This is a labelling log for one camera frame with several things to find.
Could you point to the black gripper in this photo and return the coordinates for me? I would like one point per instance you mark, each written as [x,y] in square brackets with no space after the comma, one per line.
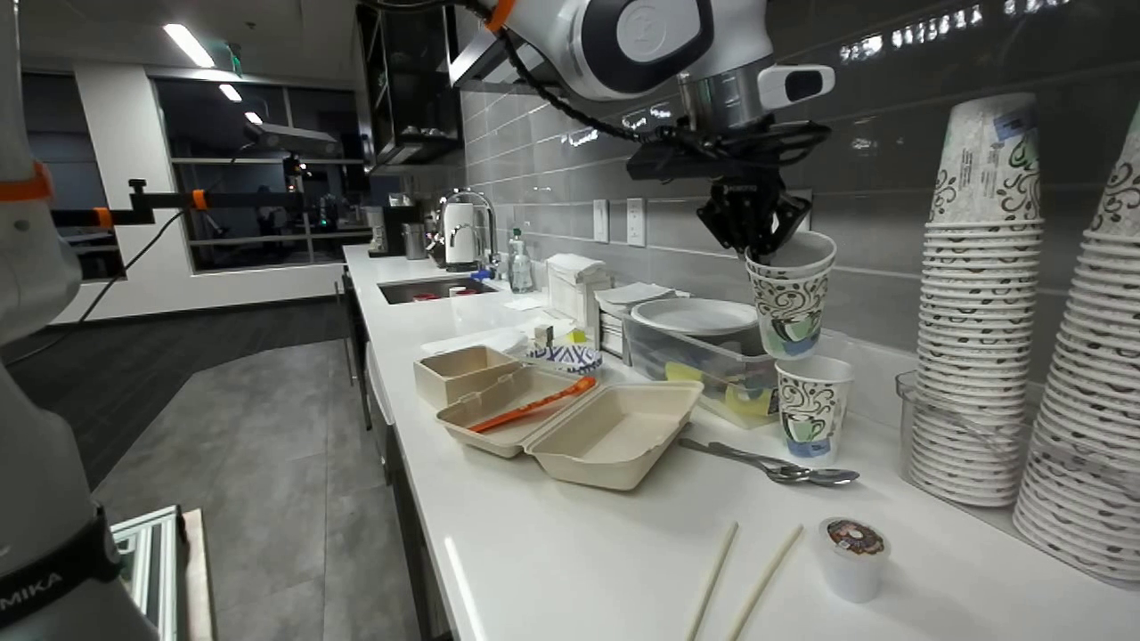
[751,205]

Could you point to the patterned paper cup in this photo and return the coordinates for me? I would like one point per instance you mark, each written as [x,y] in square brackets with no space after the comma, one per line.
[792,295]
[815,403]

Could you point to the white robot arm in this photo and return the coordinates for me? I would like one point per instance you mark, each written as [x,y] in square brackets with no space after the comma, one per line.
[720,55]

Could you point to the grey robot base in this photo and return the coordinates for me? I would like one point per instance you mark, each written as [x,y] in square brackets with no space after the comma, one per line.
[58,569]

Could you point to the left tall paper cup stack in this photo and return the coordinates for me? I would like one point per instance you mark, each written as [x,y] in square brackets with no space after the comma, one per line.
[977,298]

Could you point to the tall paper cup stack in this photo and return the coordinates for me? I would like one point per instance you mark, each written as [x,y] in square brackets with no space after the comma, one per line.
[1081,486]
[977,298]

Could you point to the right tall paper cup stack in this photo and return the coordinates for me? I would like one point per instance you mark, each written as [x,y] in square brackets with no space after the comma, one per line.
[1081,486]

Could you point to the white plate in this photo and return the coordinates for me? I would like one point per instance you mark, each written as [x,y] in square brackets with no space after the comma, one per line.
[699,318]

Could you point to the clear plastic storage bin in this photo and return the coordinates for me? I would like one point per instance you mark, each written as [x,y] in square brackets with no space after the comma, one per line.
[735,377]

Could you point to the orange plastic utensil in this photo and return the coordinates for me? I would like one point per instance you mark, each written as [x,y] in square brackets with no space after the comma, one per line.
[584,384]

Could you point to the blue patterned small bowl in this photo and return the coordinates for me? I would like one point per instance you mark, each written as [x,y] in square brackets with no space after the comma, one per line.
[568,358]

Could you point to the metal spoon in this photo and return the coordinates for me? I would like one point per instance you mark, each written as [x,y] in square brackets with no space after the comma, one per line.
[777,473]

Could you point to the clear water bottle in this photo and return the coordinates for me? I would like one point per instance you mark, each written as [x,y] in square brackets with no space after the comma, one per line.
[520,267]

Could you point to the open beige takeout container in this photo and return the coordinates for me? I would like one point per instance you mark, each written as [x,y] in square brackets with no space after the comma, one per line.
[599,441]

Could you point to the electric kettle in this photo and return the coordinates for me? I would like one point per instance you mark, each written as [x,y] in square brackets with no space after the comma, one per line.
[460,229]

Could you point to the left wooden chopstick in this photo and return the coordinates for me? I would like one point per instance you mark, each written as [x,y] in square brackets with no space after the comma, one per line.
[715,583]

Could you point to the small creamer cup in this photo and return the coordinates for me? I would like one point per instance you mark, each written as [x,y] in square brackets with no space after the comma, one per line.
[853,556]

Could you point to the small beige tray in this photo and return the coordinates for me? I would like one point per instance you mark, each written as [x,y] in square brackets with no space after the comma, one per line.
[452,377]

